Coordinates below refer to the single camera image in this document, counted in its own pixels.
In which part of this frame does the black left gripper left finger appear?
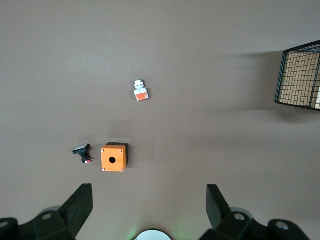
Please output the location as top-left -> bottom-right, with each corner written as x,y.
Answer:
32,183 -> 94,240

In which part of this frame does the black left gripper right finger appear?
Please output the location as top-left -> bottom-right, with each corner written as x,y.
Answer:
199,184 -> 270,240

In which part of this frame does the black push button white cap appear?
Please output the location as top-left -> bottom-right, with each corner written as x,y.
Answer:
72,143 -> 95,165

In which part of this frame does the brown table cover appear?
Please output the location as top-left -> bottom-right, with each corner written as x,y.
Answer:
0,0 -> 320,240

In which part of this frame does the orange enclosure box with hole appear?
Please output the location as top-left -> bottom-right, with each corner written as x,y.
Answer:
100,141 -> 129,173

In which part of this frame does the white orange switch module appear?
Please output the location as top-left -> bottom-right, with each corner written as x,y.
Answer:
133,79 -> 152,102

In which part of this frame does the black wire basket wooden base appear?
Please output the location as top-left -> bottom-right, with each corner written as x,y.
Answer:
274,39 -> 320,111

